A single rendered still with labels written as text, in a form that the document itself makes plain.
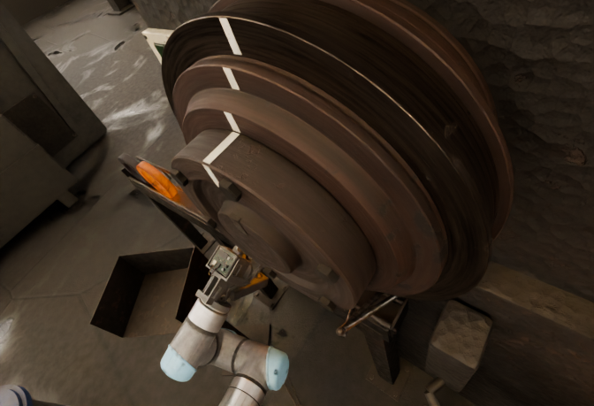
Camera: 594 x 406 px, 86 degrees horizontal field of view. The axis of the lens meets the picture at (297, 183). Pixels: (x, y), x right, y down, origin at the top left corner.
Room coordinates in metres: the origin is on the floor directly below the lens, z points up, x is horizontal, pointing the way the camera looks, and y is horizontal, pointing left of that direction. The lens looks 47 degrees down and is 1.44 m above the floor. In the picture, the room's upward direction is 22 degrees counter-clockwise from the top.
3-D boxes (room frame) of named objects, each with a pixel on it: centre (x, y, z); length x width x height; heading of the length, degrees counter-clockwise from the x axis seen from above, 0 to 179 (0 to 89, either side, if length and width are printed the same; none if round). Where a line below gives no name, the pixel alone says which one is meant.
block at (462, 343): (0.13, -0.17, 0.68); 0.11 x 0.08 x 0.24; 127
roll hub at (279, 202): (0.25, 0.06, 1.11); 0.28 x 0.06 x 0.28; 37
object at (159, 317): (0.54, 0.50, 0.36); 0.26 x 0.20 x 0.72; 72
